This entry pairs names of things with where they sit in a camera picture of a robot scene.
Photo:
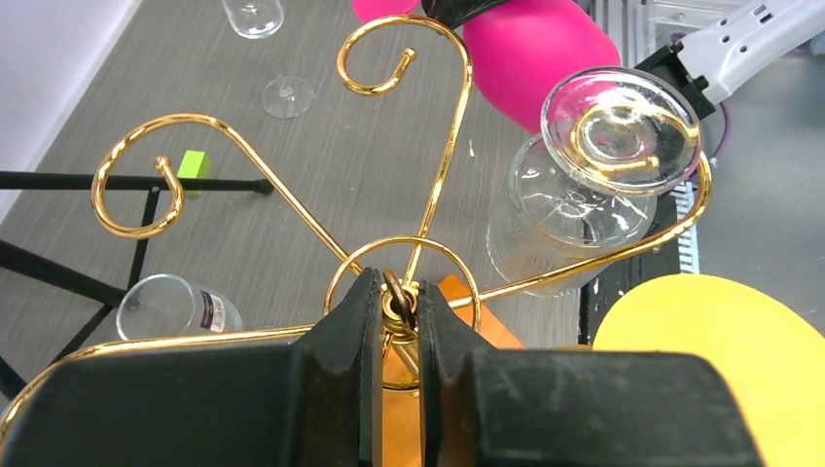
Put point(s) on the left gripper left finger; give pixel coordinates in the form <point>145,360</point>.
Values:
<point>245,399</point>

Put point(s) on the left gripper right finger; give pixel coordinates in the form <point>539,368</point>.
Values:
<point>485,406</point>

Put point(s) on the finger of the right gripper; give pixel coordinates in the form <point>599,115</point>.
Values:
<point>454,13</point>

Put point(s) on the pink plastic goblet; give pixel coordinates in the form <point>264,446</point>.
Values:
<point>521,50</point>

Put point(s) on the gold wine glass rack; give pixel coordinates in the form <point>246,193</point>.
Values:
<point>362,165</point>

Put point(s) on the tall clear flute glass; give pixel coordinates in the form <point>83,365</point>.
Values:
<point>284,97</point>

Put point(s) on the clear stemless wine glass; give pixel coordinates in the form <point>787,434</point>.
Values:
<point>583,191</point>

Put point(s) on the orange plastic goblet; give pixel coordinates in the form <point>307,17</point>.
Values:
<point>769,356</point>

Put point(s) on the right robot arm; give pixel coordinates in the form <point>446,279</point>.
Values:
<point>708,65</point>

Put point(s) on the small clear wine glass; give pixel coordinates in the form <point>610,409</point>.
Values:
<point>167,305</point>

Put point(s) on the black music stand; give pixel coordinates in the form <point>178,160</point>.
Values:
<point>62,274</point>

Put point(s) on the light green toy block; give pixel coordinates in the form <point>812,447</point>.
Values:
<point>194,165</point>

